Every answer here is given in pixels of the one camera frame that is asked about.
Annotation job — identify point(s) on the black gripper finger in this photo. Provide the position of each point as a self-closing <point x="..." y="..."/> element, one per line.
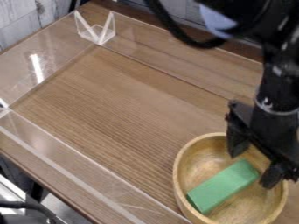
<point x="272" y="175"/>
<point x="238" y="142"/>

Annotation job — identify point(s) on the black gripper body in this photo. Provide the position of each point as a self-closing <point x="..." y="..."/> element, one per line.
<point x="271" y="132"/>

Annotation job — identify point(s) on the green rectangular block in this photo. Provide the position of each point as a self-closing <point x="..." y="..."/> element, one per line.
<point x="222" y="186"/>

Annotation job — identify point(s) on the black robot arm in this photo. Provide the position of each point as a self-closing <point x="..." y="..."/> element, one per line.
<point x="267" y="22"/>

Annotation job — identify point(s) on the brown wooden bowl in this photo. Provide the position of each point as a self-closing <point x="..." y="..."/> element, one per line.
<point x="200" y="159"/>

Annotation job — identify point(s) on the clear acrylic enclosure wall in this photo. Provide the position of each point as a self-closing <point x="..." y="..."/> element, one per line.
<point x="112" y="119"/>

